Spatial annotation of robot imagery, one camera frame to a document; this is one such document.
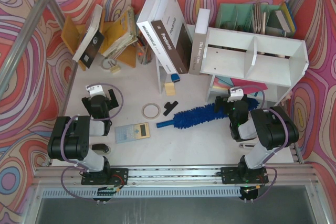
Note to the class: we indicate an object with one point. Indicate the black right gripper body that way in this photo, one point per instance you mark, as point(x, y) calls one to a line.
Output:
point(219, 104)

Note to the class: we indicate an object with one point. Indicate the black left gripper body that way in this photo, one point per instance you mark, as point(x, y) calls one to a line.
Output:
point(111, 100)

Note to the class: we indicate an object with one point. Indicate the blue microfiber duster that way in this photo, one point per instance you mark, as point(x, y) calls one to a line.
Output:
point(201, 114)

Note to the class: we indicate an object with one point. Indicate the black detached gripper part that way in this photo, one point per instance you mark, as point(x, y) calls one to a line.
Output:
point(169, 107)

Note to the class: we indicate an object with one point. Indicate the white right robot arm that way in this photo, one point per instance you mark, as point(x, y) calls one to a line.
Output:
point(272, 127)

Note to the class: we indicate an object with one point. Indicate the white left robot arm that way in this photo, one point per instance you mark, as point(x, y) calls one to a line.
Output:
point(69, 140)

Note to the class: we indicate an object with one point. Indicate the white wooden bookshelf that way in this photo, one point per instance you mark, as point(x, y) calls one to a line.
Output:
point(277, 62)

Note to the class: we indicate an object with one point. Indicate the teal paper sheets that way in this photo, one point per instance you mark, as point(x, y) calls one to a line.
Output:
point(222, 83)

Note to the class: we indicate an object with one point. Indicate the black white pen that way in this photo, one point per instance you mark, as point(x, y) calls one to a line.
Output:
point(247, 146)

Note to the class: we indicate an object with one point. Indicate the clear pencil cup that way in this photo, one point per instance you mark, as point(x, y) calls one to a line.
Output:
point(144, 53)

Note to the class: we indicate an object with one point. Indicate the small wooden block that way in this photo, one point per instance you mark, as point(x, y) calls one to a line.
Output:
point(170, 89)

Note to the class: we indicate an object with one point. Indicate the white book black cover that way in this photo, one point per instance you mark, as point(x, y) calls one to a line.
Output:
point(90, 39)

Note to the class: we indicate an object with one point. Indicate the blue black small eraser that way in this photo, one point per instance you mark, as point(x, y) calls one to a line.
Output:
point(175, 78)

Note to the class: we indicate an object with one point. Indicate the yellow worn books stack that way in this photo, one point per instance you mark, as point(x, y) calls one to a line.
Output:
point(119, 35)

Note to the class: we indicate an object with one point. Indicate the yellow wooden book rack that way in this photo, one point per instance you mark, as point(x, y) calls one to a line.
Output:
point(70, 35)

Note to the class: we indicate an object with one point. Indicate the white Mademoiselle book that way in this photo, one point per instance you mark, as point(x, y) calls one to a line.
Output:
point(146, 16)

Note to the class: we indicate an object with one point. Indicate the taupe Lonely Ones book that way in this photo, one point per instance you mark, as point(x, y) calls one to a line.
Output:
point(199, 41)

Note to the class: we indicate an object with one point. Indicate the brown Fredonia book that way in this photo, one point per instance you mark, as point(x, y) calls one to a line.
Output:
point(171, 28)

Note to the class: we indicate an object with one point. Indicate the teal desk organizer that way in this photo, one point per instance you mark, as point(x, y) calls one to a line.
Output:
point(259, 18)

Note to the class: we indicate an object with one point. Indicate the blue yellow folders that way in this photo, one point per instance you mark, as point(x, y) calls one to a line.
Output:
point(284, 15)

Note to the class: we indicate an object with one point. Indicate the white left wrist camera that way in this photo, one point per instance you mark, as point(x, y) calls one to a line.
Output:
point(95, 89)

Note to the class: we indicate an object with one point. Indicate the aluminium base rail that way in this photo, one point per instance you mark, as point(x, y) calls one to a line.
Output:
point(169, 181)

